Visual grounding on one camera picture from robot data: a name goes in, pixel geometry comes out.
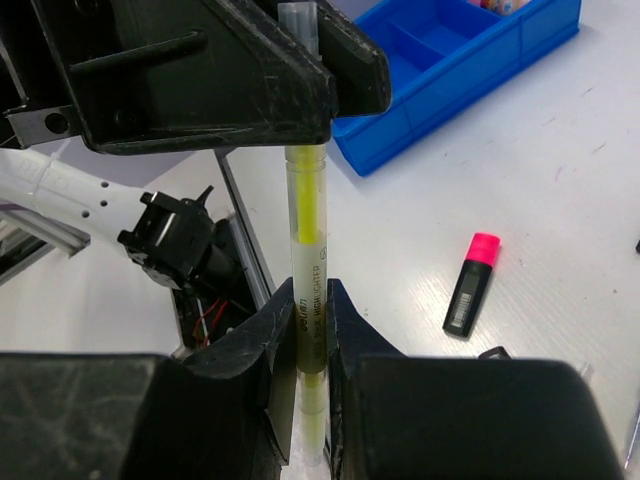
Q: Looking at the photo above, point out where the blue compartment bin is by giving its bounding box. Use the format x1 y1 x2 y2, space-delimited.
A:
333 0 581 176

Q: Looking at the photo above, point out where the pink cap black highlighter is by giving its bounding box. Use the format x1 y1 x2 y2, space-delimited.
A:
442 233 501 339

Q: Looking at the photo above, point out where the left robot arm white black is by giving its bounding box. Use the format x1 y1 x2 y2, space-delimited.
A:
1 1 392 294

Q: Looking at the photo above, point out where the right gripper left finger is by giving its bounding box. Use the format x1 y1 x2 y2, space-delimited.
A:
1 282 296 479

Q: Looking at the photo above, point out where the yellow slim highlighter pen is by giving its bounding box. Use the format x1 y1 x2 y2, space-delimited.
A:
277 1 332 467

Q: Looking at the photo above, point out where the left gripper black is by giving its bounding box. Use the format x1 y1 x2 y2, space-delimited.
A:
1 1 85 150

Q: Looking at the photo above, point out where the pink cap pencil tube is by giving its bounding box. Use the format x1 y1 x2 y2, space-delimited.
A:
470 0 531 16

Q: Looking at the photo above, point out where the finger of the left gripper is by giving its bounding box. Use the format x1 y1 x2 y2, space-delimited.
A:
312 1 391 118
34 1 337 155

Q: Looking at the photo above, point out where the orange cap black highlighter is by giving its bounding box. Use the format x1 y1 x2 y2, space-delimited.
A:
478 346 512 360

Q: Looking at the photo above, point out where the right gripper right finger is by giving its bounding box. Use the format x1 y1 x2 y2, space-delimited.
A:
328 279 623 479

